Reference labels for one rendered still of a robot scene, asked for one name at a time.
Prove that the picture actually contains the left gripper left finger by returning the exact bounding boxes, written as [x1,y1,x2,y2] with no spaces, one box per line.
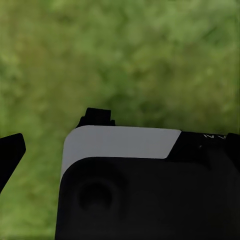
[0,133,26,193]

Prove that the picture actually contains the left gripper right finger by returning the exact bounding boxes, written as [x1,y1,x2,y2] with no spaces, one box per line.
[224,133,240,173]

